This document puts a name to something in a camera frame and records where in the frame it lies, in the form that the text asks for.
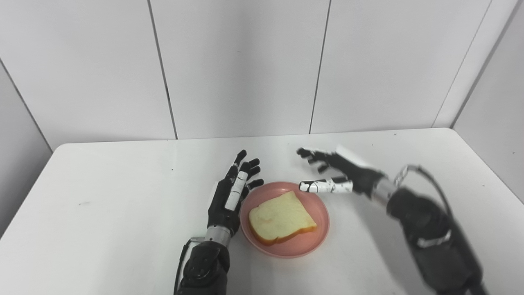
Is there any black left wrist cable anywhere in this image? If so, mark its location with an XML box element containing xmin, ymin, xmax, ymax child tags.
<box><xmin>174</xmin><ymin>237</ymin><xmax>205</xmax><ymax>295</ymax></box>

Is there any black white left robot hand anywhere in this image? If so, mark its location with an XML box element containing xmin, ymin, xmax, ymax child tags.
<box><xmin>207</xmin><ymin>150</ymin><xmax>264</xmax><ymax>238</ymax></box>

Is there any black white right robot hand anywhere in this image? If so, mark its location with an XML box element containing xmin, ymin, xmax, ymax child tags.
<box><xmin>297</xmin><ymin>144</ymin><xmax>387</xmax><ymax>197</ymax></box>

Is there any pink round plate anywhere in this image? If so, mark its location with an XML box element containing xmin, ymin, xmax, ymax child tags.
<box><xmin>240</xmin><ymin>182</ymin><xmax>330</xmax><ymax>259</ymax></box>

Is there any slice of white bread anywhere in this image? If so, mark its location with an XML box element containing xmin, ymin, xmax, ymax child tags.
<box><xmin>249</xmin><ymin>191</ymin><xmax>318</xmax><ymax>246</ymax></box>

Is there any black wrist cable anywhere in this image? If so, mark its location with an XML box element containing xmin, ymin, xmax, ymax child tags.
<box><xmin>394</xmin><ymin>165</ymin><xmax>488</xmax><ymax>295</ymax></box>
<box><xmin>174</xmin><ymin>237</ymin><xmax>205</xmax><ymax>295</ymax></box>

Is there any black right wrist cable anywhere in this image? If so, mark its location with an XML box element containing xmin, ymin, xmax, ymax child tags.
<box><xmin>394</xmin><ymin>165</ymin><xmax>488</xmax><ymax>295</ymax></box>

